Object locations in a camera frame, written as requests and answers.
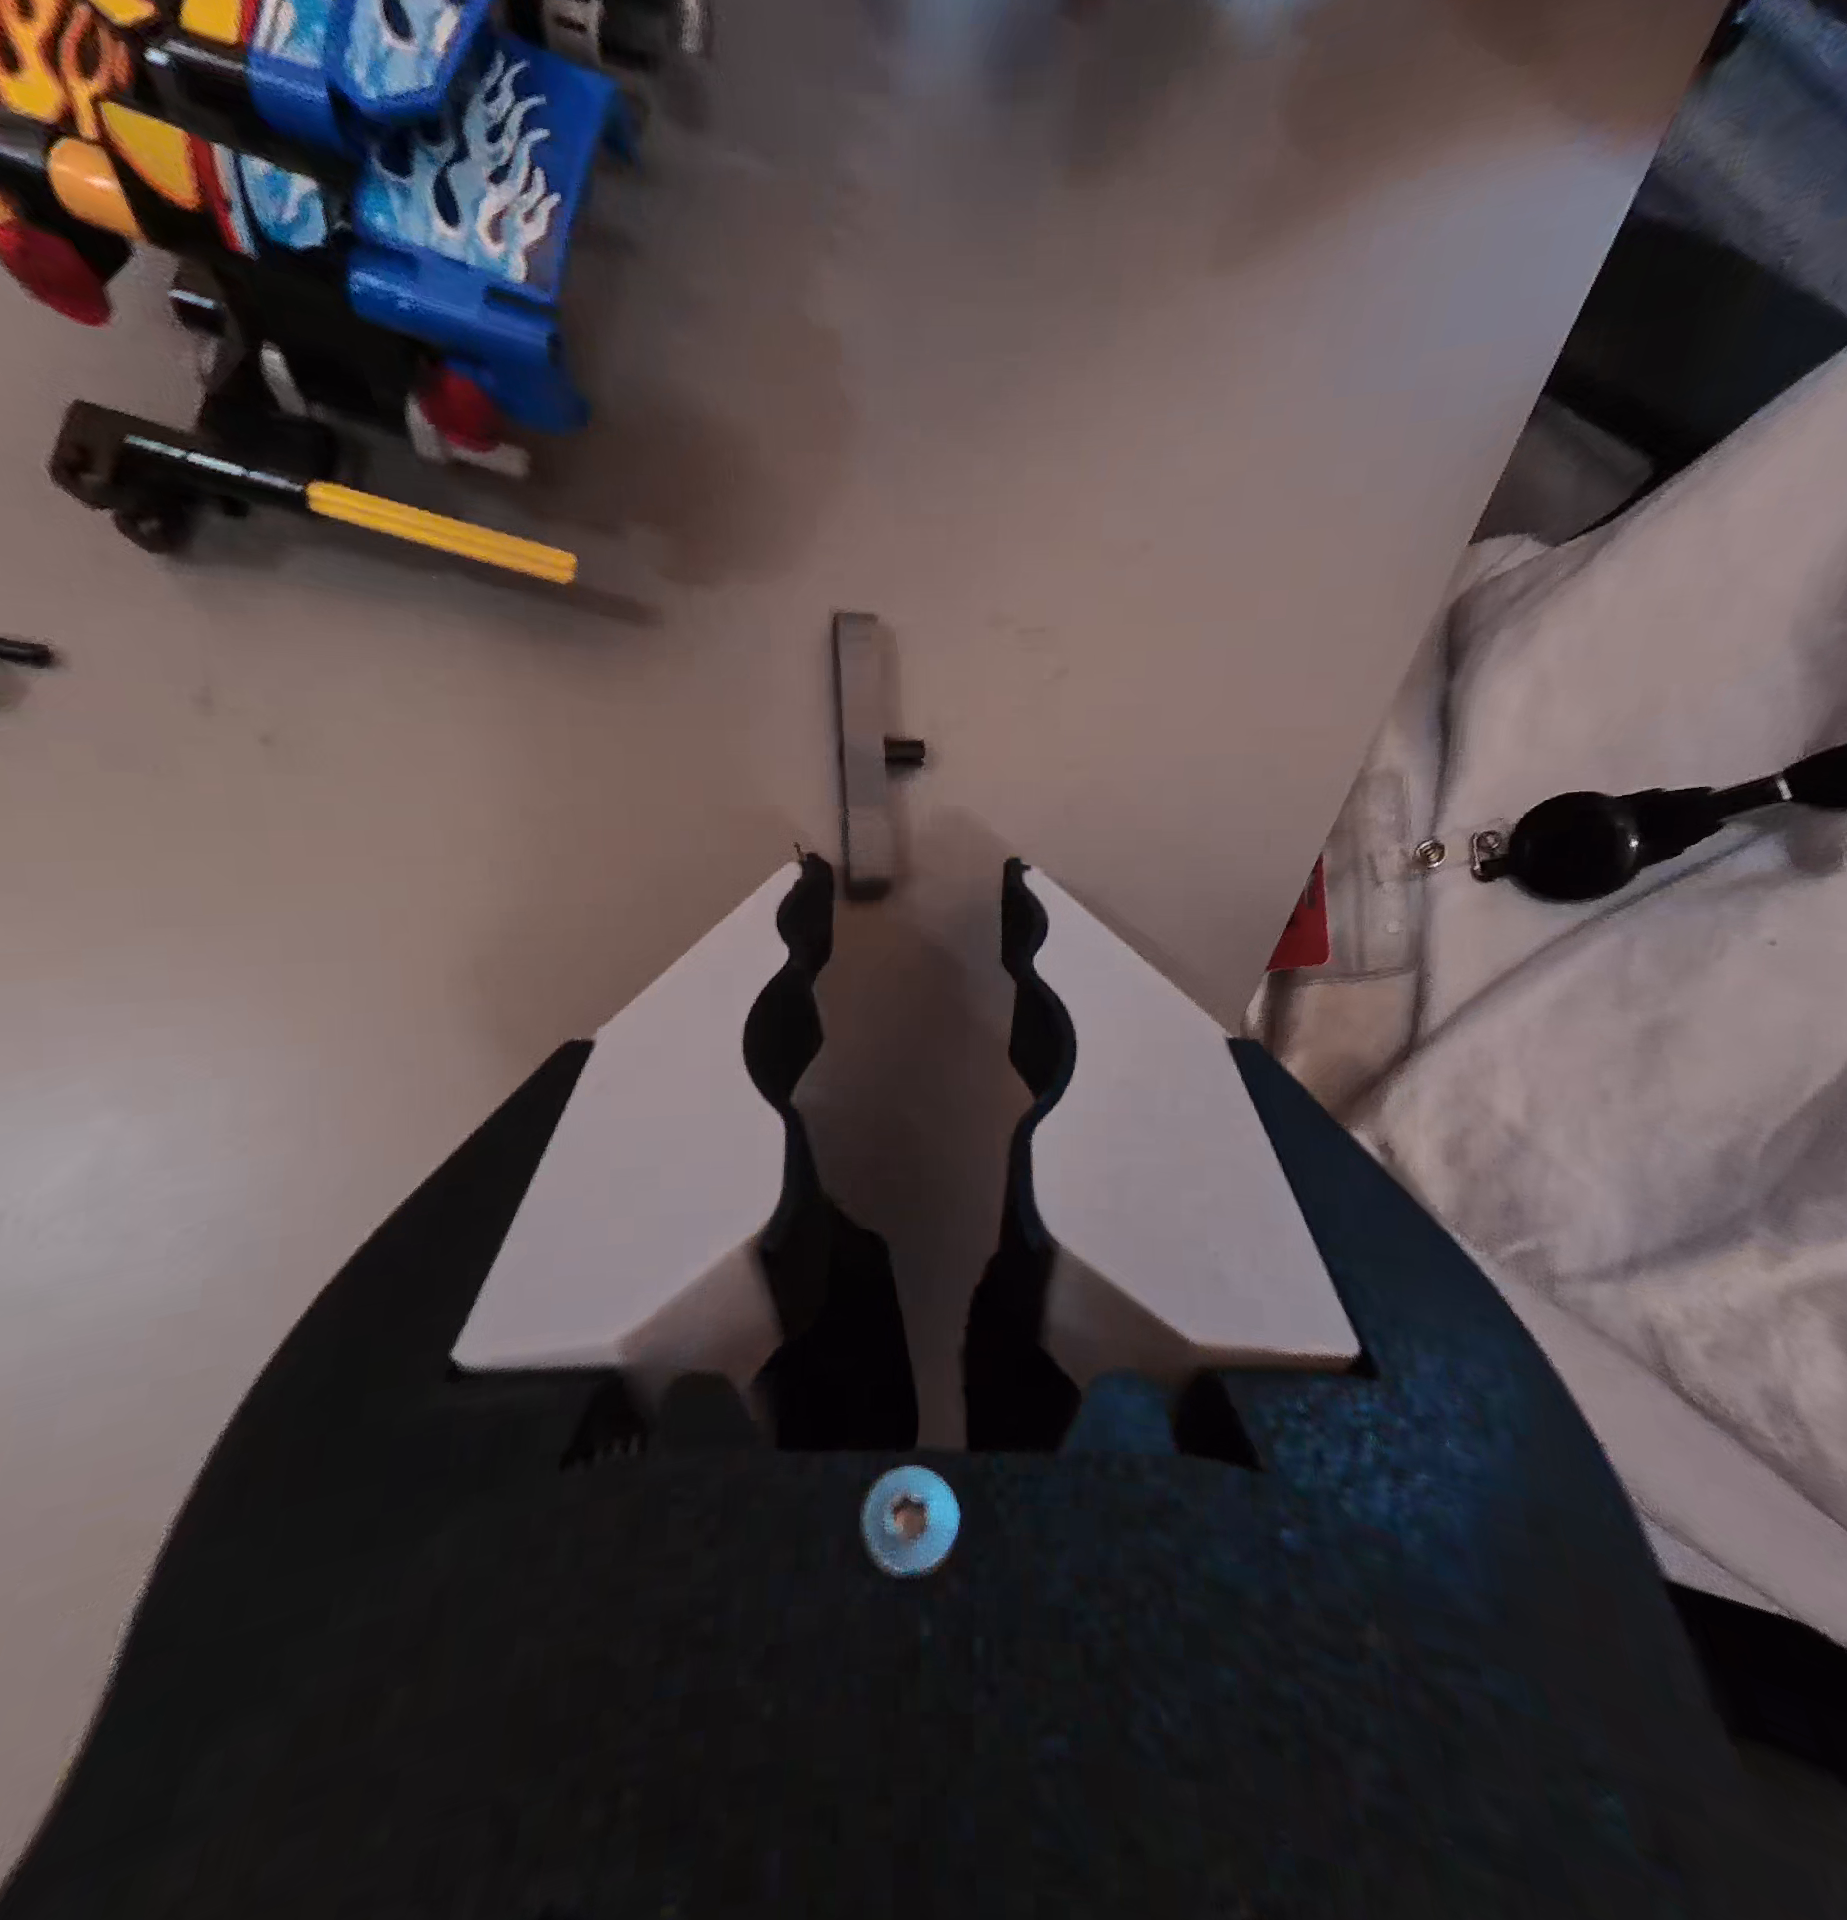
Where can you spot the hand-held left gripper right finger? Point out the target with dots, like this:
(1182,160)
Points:
(1164,1171)

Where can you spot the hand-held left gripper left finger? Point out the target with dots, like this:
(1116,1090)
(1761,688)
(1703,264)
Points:
(639,1171)

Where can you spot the grey lego beam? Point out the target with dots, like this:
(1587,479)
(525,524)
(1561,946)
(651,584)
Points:
(864,720)

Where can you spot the blue black flame lego vehicle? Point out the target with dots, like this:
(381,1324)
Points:
(444,226)

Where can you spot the clear badge holder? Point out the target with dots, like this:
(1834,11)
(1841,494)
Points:
(1302,921)

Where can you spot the person's white sweatshirt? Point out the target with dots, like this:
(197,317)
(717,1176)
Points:
(1645,1125)

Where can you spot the black badge reel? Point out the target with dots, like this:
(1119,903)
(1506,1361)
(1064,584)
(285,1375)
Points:
(1575,841)

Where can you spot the dark cloth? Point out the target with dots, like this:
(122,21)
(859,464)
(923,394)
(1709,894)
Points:
(1734,300)

